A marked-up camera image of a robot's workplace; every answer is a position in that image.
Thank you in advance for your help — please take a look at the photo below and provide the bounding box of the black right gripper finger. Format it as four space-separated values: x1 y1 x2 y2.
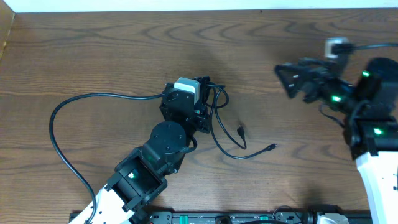
284 58 326 68
274 63 300 98

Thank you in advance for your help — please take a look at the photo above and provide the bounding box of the black USB cable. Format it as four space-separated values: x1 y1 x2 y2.
194 75 277 161

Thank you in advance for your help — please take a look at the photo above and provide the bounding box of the black left camera cable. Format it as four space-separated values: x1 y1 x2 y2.
49 91 165 224

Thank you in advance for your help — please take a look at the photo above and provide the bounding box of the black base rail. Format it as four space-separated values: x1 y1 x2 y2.
68 203 374 224

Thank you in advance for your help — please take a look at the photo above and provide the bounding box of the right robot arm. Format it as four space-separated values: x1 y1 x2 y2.
274 57 397 223

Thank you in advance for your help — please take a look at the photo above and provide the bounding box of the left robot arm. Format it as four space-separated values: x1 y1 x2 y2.
71 83 210 224

